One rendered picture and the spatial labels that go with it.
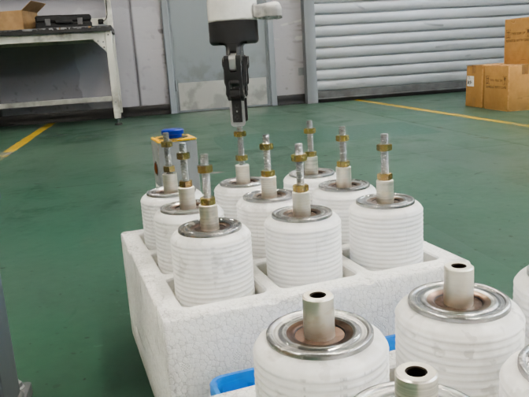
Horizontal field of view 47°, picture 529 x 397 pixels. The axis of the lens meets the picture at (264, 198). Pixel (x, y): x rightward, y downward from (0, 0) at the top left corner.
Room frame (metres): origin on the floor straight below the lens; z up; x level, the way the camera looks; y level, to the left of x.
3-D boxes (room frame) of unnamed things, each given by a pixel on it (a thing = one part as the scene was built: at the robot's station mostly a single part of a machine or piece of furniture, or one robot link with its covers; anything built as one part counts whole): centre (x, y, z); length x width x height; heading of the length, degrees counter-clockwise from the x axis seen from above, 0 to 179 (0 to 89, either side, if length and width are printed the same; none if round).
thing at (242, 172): (0.95, 0.03, 0.26); 0.02 x 0.02 x 0.03
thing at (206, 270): (0.69, 0.07, 0.16); 0.10 x 0.10 x 0.18
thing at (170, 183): (0.92, 0.14, 0.26); 0.02 x 0.02 x 0.03
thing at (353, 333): (0.40, -0.03, 0.25); 0.08 x 0.08 x 0.01
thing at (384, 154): (0.77, -0.16, 0.30); 0.01 x 0.01 x 0.08
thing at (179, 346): (0.84, -0.01, 0.09); 0.39 x 0.39 x 0.18; 19
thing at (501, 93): (4.19, -1.73, 0.15); 0.30 x 0.24 x 0.30; 10
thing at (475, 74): (4.51, -1.72, 0.15); 0.30 x 0.24 x 0.30; 99
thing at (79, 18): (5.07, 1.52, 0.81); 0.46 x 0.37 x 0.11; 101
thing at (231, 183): (0.95, 0.03, 0.25); 0.08 x 0.08 x 0.01
